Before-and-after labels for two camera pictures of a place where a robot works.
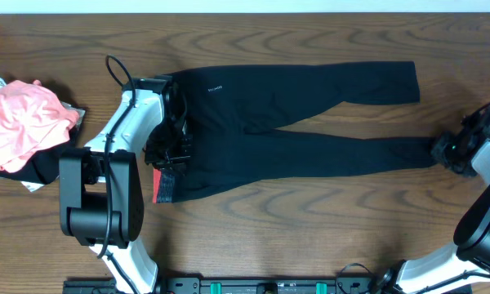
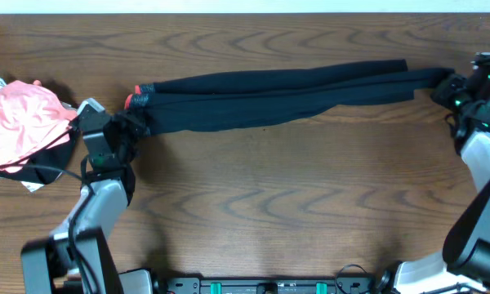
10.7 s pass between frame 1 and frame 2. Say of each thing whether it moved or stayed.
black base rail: stayed
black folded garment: stayed
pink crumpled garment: stayed
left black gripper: moved
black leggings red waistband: moved
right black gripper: moved
